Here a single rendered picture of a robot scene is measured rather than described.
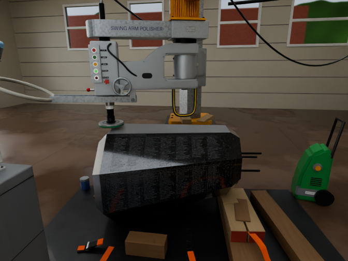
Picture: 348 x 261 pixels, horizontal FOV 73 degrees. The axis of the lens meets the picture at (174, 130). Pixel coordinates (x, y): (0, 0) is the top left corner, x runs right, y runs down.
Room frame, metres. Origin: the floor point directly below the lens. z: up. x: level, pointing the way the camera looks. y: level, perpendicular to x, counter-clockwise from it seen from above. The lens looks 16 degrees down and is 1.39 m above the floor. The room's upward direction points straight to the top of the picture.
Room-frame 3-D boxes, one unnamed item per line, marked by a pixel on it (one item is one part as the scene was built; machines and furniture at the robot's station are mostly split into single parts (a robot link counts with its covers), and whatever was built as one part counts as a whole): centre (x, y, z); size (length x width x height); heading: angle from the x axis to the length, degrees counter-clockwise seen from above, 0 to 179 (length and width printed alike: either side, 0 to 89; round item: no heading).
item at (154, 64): (2.06, 0.17, 1.33); 0.74 x 0.23 x 0.49; 100
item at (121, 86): (1.91, 0.42, 1.22); 0.15 x 0.10 x 0.15; 100
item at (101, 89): (2.02, 0.48, 1.35); 0.36 x 0.22 x 0.45; 100
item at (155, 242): (1.48, 0.21, 0.07); 0.30 x 0.12 x 0.12; 81
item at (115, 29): (2.07, 0.21, 1.64); 0.96 x 0.25 x 0.17; 100
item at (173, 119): (2.76, -0.19, 0.76); 0.49 x 0.49 x 0.05; 87
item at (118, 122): (2.01, 0.55, 0.90); 0.21 x 0.21 x 0.01
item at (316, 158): (2.25, -1.47, 0.43); 0.35 x 0.35 x 0.87; 72
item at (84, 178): (2.44, 1.03, 0.08); 0.10 x 0.10 x 0.13
